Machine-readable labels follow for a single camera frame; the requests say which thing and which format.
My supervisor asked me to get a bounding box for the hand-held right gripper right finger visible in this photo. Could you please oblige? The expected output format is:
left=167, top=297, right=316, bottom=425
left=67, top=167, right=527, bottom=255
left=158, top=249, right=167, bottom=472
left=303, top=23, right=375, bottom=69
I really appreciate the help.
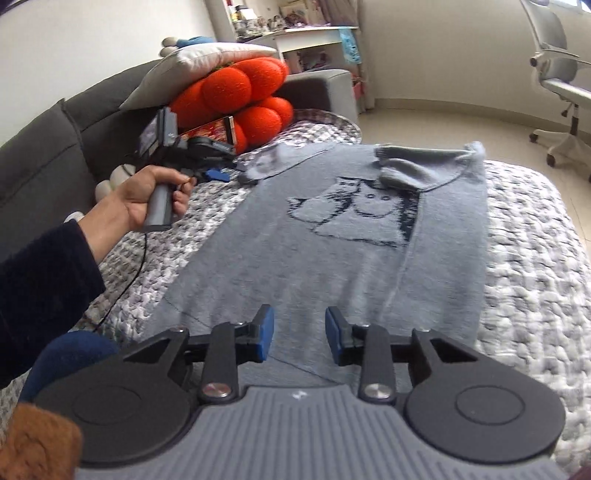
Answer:
left=325, top=306, right=476, bottom=404

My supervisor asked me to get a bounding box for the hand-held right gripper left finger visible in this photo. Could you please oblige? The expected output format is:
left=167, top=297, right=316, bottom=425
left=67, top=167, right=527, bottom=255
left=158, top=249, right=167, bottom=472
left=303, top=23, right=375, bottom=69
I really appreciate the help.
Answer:
left=122, top=305, right=276, bottom=404

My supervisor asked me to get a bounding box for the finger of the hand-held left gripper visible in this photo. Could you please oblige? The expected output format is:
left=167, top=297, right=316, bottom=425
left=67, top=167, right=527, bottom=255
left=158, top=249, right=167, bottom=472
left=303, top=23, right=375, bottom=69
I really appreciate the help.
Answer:
left=191, top=167, right=230, bottom=184

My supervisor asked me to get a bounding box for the grey knit sweater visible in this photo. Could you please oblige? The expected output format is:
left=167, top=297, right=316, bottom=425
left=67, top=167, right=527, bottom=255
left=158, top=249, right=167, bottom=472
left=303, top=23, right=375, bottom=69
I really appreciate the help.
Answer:
left=139, top=141, right=490, bottom=388

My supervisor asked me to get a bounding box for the person's left forearm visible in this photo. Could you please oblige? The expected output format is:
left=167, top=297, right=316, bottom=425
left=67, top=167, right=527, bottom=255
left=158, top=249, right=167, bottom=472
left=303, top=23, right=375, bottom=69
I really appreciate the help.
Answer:
left=0, top=210, right=121, bottom=388

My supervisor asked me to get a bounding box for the person's left hand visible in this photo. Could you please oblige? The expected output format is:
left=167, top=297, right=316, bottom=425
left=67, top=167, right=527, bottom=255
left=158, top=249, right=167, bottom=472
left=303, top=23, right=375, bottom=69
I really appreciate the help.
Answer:
left=95, top=165, right=192, bottom=253

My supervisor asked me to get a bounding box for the orange knot cushion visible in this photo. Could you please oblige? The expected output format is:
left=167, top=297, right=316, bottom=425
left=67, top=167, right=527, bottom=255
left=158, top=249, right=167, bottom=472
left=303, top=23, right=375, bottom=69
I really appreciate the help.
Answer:
left=170, top=58, right=295, bottom=153

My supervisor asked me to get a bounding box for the white pillow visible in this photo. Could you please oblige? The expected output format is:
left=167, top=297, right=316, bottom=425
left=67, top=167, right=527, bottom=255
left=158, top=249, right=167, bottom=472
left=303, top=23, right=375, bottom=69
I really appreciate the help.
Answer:
left=119, top=44, right=278, bottom=112

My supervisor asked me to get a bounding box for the white plush toy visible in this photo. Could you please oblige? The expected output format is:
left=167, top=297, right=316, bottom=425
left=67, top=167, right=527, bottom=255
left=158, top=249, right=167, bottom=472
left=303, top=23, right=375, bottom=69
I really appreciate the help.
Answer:
left=95, top=164, right=136, bottom=200

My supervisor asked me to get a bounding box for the blue plush toy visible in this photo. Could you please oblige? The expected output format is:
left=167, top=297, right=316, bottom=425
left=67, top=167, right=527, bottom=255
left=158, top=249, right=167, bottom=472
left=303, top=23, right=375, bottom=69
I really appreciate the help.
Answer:
left=161, top=34, right=218, bottom=59

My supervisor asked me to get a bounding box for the white desk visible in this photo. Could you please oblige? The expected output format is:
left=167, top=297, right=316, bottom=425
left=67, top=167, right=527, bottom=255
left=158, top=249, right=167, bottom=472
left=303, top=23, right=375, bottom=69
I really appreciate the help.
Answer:
left=240, top=25, right=361, bottom=75

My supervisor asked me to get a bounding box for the grey sofa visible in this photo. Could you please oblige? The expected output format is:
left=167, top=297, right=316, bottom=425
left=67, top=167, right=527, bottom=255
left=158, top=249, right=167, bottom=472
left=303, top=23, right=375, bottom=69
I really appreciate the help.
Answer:
left=0, top=68, right=357, bottom=268

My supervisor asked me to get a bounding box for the row of picture books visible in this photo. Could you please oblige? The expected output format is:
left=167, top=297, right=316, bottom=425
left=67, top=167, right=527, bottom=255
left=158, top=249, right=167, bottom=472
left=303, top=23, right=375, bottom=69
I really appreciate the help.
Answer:
left=277, top=0, right=324, bottom=28

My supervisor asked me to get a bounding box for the blue patterned bag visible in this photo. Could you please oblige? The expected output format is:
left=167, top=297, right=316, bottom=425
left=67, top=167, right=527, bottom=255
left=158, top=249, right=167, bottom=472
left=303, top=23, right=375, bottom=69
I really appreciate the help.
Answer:
left=339, top=28, right=362, bottom=65

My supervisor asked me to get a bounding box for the beige curtain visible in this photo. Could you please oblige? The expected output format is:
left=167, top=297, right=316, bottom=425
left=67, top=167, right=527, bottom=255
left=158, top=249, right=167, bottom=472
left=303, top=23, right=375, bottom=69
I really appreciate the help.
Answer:
left=318, top=0, right=370, bottom=112

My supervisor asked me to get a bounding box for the grey checked quilted blanket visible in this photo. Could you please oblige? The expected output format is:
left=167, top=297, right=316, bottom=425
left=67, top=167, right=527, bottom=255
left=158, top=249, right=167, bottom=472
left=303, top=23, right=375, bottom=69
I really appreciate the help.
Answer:
left=0, top=108, right=591, bottom=480

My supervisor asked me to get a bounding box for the brown fuzzy cloth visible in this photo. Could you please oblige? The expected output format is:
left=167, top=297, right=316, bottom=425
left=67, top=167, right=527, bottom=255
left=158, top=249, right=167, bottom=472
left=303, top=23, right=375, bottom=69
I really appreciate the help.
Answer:
left=0, top=401, right=85, bottom=480

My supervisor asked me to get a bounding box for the white office chair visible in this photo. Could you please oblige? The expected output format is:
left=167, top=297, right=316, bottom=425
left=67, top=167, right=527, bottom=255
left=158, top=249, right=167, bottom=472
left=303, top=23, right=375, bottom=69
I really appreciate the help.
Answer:
left=519, top=0, right=591, bottom=182

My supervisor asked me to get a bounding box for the black cable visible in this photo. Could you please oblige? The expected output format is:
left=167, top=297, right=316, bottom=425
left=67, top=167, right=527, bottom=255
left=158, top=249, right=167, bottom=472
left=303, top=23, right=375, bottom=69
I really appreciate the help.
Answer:
left=81, top=231, right=153, bottom=333

